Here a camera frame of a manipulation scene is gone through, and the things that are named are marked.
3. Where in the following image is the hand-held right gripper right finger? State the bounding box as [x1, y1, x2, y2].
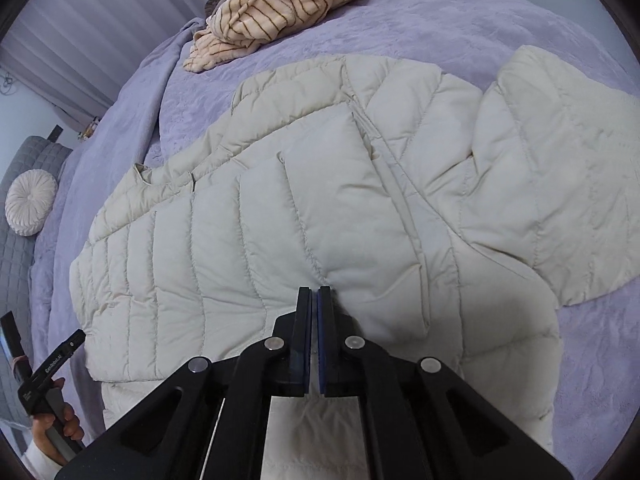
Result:
[317, 286, 573, 480]

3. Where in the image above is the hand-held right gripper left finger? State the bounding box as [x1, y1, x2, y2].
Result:
[55, 286, 314, 480]

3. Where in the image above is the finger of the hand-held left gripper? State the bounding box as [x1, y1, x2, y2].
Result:
[0, 312, 26, 366]
[40, 330, 87, 378]

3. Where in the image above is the cream puffer jacket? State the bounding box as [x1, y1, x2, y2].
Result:
[70, 45, 640, 480]

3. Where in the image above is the person's left forearm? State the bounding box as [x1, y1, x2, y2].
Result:
[20, 435, 67, 477]

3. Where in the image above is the person's left hand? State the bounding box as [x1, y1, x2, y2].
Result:
[31, 377, 85, 445]

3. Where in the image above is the grey quilted headboard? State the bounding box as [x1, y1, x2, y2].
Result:
[0, 135, 73, 456]

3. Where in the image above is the round cream pillow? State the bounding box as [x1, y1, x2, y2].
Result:
[5, 170, 58, 237]

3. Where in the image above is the pale pleated curtain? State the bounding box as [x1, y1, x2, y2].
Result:
[0, 0, 261, 133]

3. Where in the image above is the striped beige fleece cloth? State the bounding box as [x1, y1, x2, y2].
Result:
[182, 0, 441, 75]

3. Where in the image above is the lilac bed blanket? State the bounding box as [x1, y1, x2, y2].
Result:
[27, 0, 640, 480]

